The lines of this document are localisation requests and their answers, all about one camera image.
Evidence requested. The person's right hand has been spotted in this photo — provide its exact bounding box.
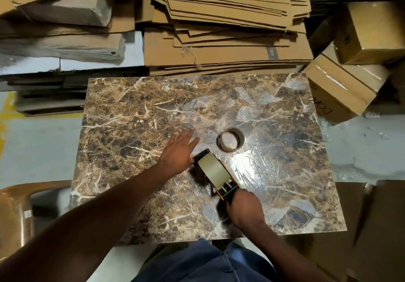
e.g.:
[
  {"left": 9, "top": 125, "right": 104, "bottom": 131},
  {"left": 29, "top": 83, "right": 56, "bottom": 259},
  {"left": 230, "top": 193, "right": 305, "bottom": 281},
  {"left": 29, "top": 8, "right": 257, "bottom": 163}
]
[{"left": 225, "top": 189, "right": 266, "bottom": 229}]

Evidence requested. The black tape dispenser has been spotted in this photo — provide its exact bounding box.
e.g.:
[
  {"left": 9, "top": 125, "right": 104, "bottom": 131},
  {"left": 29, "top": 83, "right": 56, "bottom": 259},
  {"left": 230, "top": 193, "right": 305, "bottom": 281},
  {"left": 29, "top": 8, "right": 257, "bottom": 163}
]
[{"left": 189, "top": 148, "right": 242, "bottom": 202}]

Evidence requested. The taped cardboard box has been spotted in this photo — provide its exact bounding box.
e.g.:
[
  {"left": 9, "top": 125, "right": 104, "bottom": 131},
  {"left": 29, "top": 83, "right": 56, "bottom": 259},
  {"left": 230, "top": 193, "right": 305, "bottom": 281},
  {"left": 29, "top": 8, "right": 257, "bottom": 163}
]
[{"left": 301, "top": 42, "right": 390, "bottom": 125}]

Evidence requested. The brown plastic chair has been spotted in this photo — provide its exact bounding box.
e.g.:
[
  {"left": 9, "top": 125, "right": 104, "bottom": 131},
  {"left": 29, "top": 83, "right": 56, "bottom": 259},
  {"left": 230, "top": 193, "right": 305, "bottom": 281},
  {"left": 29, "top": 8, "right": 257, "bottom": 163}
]
[{"left": 0, "top": 180, "right": 73, "bottom": 262}]

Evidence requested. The person's right forearm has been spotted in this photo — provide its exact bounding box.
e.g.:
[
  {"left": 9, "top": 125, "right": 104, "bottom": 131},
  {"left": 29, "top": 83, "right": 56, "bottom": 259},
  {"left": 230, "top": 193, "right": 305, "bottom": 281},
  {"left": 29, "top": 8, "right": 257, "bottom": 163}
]
[{"left": 242, "top": 220, "right": 328, "bottom": 282}]

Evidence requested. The person's left forearm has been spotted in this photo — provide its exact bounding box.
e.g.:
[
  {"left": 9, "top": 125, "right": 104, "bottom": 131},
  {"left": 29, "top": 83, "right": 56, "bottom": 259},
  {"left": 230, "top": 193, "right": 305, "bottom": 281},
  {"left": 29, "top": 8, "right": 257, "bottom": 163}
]
[{"left": 0, "top": 162, "right": 176, "bottom": 282}]

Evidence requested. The pile of loose cardboard sheets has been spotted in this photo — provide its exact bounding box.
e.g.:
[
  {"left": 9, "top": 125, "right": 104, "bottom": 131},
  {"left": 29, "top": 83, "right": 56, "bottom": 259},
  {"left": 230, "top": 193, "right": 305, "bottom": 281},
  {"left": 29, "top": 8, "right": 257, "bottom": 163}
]
[{"left": 0, "top": 0, "right": 152, "bottom": 38}]

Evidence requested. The stack of dark boards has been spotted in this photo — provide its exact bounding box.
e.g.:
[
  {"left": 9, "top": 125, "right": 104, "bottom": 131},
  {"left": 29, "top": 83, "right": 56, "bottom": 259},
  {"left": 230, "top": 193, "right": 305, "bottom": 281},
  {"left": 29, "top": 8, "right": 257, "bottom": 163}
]
[{"left": 0, "top": 69, "right": 87, "bottom": 117}]

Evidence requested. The brown empty tape core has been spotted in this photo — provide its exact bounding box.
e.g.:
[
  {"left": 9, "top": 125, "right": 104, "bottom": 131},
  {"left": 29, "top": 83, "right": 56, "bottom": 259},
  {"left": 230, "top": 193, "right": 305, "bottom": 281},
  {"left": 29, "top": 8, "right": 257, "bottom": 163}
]
[{"left": 217, "top": 127, "right": 245, "bottom": 152}]

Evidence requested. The person's left hand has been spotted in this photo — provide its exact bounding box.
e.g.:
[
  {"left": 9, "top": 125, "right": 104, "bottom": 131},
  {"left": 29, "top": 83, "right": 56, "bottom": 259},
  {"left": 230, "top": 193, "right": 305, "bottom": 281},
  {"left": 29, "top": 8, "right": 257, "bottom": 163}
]
[{"left": 157, "top": 129, "right": 201, "bottom": 182}]

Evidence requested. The large closed cardboard box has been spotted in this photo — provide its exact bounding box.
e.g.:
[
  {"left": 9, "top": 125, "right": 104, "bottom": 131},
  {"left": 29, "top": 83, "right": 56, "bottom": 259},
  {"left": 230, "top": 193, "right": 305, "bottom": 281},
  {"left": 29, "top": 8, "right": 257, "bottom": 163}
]
[{"left": 334, "top": 1, "right": 405, "bottom": 66}]

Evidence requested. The plastic-wrapped cardboard bundle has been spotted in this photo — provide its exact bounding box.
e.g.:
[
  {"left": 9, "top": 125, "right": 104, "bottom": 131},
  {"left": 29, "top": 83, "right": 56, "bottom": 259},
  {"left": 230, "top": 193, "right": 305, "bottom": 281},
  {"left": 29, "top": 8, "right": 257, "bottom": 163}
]
[
  {"left": 0, "top": 33, "right": 126, "bottom": 64},
  {"left": 18, "top": 0, "right": 113, "bottom": 28}
]

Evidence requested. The flat cardboard sheet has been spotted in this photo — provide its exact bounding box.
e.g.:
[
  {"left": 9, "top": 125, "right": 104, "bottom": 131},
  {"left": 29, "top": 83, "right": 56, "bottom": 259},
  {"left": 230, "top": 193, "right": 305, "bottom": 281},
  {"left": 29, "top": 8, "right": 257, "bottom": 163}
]
[{"left": 285, "top": 180, "right": 405, "bottom": 282}]

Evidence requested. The tan packing tape roll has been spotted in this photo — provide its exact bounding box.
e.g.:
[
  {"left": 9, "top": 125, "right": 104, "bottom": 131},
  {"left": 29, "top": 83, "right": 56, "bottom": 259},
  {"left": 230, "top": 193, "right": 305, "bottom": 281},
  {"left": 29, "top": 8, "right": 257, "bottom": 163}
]
[{"left": 197, "top": 152, "right": 233, "bottom": 191}]

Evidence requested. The stack of flattened cardboard sheets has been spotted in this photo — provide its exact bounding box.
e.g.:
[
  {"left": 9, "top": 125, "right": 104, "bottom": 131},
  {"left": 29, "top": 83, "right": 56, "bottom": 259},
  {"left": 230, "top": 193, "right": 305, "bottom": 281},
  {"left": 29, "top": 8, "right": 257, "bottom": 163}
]
[{"left": 144, "top": 0, "right": 314, "bottom": 76}]

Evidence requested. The person's blue clothing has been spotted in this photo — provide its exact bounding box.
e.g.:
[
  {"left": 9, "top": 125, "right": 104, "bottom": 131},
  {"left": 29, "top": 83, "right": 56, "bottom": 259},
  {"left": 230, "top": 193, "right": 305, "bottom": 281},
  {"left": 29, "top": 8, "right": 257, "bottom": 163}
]
[{"left": 131, "top": 238, "right": 283, "bottom": 282}]

